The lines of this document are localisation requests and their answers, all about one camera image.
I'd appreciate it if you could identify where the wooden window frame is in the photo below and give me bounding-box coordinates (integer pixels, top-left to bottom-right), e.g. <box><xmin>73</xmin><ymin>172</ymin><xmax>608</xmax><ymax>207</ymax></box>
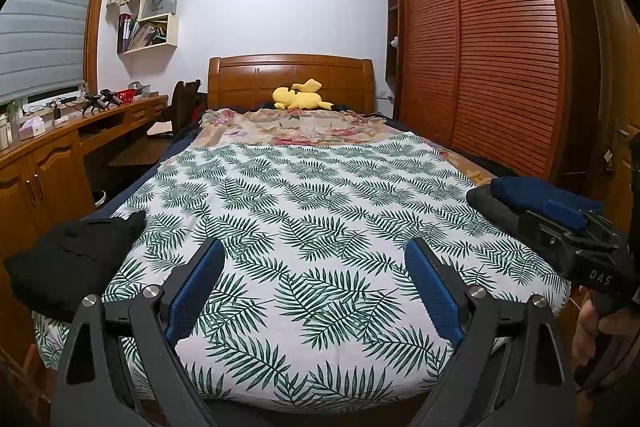
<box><xmin>77</xmin><ymin>0</ymin><xmax>121</xmax><ymax>94</ymax></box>

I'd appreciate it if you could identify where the person's right hand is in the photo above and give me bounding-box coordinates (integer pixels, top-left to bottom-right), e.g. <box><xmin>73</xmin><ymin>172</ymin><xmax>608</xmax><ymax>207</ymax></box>
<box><xmin>571</xmin><ymin>292</ymin><xmax>601</xmax><ymax>370</ymax></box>

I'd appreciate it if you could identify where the dark grey folded garment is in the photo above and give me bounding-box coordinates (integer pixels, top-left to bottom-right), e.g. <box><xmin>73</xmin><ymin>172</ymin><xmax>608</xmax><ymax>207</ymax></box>
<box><xmin>466</xmin><ymin>184</ymin><xmax>566</xmax><ymax>254</ymax></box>

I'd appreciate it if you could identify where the leaf print bedsheet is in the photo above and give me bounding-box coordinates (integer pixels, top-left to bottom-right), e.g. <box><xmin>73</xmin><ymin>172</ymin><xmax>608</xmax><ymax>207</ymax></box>
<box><xmin>32</xmin><ymin>132</ymin><xmax>571</xmax><ymax>413</ymax></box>

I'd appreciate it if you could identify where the wooden louvred wardrobe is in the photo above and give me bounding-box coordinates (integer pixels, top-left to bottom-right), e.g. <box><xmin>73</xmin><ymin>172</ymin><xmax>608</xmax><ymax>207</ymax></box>
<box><xmin>385</xmin><ymin>0</ymin><xmax>596</xmax><ymax>186</ymax></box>

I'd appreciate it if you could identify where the pink tissue box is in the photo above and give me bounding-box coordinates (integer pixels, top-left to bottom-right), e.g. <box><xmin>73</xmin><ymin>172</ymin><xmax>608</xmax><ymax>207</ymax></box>
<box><xmin>17</xmin><ymin>117</ymin><xmax>46</xmax><ymax>139</ymax></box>

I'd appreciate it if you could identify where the white paper bag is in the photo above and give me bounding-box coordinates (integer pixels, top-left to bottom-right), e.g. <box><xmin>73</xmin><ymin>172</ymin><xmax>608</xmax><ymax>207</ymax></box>
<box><xmin>140</xmin><ymin>0</ymin><xmax>179</xmax><ymax>19</ymax></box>

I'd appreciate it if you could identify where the floral blanket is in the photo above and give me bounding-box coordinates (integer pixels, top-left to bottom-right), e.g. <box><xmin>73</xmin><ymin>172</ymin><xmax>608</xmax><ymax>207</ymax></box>
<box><xmin>199</xmin><ymin>107</ymin><xmax>386</xmax><ymax>146</ymax></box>

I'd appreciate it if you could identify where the wooden desk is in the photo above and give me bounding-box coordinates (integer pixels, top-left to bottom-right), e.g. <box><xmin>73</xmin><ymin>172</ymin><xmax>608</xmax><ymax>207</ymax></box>
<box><xmin>0</xmin><ymin>93</ymin><xmax>170</xmax><ymax>358</ymax></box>

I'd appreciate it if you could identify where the black folded garment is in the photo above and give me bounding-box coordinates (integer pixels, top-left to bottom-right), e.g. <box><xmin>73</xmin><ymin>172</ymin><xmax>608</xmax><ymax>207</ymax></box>
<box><xmin>2</xmin><ymin>209</ymin><xmax>147</xmax><ymax>323</ymax></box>

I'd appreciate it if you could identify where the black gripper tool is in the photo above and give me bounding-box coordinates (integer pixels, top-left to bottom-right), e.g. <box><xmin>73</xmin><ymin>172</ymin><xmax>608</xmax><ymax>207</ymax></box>
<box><xmin>82</xmin><ymin>89</ymin><xmax>124</xmax><ymax>116</ymax></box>

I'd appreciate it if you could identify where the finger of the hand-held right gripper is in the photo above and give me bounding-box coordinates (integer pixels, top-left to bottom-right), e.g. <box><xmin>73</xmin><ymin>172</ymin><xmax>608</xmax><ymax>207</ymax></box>
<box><xmin>544</xmin><ymin>198</ymin><xmax>587</xmax><ymax>236</ymax></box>

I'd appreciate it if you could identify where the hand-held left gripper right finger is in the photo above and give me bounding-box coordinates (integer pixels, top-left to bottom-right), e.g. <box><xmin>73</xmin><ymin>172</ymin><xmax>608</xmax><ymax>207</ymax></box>
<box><xmin>404</xmin><ymin>237</ymin><xmax>576</xmax><ymax>427</ymax></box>

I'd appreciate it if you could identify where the yellow plush toy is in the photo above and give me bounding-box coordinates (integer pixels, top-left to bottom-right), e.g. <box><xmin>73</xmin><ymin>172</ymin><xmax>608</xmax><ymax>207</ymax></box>
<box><xmin>271</xmin><ymin>78</ymin><xmax>335</xmax><ymax>111</ymax></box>

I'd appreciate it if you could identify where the white wall shelf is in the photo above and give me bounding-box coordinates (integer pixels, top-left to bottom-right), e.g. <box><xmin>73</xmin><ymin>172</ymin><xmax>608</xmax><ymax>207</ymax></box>
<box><xmin>116</xmin><ymin>0</ymin><xmax>185</xmax><ymax>54</ymax></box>

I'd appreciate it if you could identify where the wooden bed headboard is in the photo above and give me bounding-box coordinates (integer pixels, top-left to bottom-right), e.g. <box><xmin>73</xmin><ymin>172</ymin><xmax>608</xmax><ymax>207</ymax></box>
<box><xmin>207</xmin><ymin>53</ymin><xmax>376</xmax><ymax>114</ymax></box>

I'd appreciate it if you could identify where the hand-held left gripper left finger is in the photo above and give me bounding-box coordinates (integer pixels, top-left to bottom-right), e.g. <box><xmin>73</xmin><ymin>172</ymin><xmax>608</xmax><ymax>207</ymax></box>
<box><xmin>50</xmin><ymin>237</ymin><xmax>226</xmax><ymax>427</ymax></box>

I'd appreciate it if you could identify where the wooden door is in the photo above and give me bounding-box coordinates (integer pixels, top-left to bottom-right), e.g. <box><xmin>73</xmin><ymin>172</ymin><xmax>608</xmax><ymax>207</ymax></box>
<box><xmin>575</xmin><ymin>0</ymin><xmax>640</xmax><ymax>228</ymax></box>

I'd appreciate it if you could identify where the grey window blind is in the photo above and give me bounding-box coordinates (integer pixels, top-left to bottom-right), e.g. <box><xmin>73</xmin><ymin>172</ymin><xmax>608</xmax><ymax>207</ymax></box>
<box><xmin>0</xmin><ymin>0</ymin><xmax>108</xmax><ymax>106</ymax></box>

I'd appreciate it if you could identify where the dark wooden chair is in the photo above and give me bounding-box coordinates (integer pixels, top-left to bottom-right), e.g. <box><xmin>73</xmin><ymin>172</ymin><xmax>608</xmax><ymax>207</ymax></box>
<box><xmin>162</xmin><ymin>79</ymin><xmax>207</xmax><ymax>138</ymax></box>

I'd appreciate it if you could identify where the navy blue suit jacket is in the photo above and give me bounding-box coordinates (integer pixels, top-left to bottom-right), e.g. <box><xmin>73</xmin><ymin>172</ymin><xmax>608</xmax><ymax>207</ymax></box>
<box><xmin>490</xmin><ymin>176</ymin><xmax>606</xmax><ymax>229</ymax></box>

